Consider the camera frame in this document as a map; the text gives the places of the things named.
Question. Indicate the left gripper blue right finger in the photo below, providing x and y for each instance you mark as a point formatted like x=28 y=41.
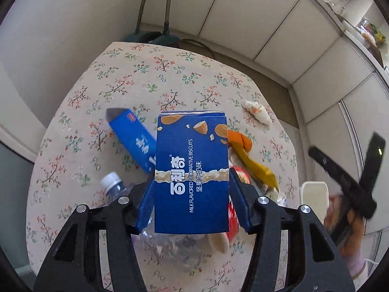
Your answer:
x=239 y=193

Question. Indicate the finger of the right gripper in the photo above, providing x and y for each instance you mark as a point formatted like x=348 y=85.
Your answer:
x=373 y=161
x=360 y=200

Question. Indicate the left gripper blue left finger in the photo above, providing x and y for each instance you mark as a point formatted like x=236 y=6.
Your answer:
x=146 y=203

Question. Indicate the blue almond biscuit box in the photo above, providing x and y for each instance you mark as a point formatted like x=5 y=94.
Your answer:
x=192 y=175

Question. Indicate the long orange peel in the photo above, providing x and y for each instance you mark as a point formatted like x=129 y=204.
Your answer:
x=236 y=138

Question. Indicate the long blue toothpaste box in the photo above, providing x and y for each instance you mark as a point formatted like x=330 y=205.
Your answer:
x=134 y=136

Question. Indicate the white plastic trash bin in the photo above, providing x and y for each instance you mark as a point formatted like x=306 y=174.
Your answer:
x=315 y=194

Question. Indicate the white kitchen cabinets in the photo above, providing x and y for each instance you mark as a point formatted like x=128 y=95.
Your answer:
x=341 y=91

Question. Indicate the person's right hand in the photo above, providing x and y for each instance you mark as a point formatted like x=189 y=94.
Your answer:
x=350 y=250

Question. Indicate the yellow snack wrapper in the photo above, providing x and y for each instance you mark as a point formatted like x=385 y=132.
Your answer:
x=259 y=171

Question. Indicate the red snack packet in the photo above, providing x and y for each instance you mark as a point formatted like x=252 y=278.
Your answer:
x=233 y=220

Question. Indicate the clear plastic water bottle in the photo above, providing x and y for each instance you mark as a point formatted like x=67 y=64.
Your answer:
x=186 y=250

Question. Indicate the crumpled white tissue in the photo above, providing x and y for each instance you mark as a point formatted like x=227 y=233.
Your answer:
x=258 y=111

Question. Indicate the floral tablecloth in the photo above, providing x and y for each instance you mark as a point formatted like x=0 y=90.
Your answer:
x=77 y=241

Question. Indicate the teal mop base right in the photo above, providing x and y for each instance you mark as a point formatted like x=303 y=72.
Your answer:
x=166 y=39

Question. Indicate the teal mop base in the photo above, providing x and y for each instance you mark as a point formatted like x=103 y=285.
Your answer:
x=166 y=39
x=139 y=36

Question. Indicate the teal mop base left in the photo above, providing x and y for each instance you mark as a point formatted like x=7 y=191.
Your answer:
x=139 y=36

